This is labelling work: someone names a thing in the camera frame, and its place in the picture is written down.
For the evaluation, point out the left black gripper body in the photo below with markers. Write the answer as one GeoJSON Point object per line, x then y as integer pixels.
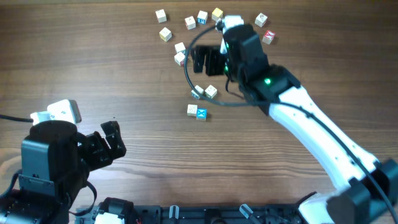
{"type": "Point", "coordinates": [94, 152]}

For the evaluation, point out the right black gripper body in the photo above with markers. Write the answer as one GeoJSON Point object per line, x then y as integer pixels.
{"type": "Point", "coordinates": [219, 65]}

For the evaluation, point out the wooden block teal side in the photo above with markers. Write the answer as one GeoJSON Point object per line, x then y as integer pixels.
{"type": "Point", "coordinates": [180, 47]}

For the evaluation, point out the wooden block blue Y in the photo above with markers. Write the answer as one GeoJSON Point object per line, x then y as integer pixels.
{"type": "Point", "coordinates": [197, 92]}

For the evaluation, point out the wooden block green picture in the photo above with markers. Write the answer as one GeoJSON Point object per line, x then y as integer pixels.
{"type": "Point", "coordinates": [211, 91]}

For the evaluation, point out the plain wooden block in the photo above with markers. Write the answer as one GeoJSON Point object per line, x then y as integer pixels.
{"type": "Point", "coordinates": [192, 110]}

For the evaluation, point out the blue X wooden block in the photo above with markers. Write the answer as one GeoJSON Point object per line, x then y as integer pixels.
{"type": "Point", "coordinates": [201, 114]}

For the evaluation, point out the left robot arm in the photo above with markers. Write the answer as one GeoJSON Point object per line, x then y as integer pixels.
{"type": "Point", "coordinates": [56, 163]}

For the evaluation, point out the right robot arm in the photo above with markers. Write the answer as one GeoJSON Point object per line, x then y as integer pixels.
{"type": "Point", "coordinates": [365, 188]}

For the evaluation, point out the wooden block red side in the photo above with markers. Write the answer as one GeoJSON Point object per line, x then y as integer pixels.
{"type": "Point", "coordinates": [179, 59]}

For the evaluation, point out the wooden block red letter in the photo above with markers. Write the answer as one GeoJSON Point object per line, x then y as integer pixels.
{"type": "Point", "coordinates": [190, 22]}

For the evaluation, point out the red top wooden block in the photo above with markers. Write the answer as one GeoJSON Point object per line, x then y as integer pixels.
{"type": "Point", "coordinates": [268, 37]}

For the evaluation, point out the wooden block blue side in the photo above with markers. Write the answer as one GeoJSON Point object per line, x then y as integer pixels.
{"type": "Point", "coordinates": [202, 17]}

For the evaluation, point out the wooden block yellow side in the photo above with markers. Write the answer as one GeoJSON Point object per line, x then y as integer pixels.
{"type": "Point", "coordinates": [165, 34]}

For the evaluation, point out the wooden block far right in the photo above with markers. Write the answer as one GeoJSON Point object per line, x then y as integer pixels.
{"type": "Point", "coordinates": [261, 19]}

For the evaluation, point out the yellow top wooden block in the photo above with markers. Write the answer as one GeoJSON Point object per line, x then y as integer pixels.
{"type": "Point", "coordinates": [217, 14]}

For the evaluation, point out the wooden block top left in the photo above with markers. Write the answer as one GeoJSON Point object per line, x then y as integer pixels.
{"type": "Point", "coordinates": [161, 16]}

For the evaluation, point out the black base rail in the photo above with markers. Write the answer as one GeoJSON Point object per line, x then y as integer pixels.
{"type": "Point", "coordinates": [114, 210]}

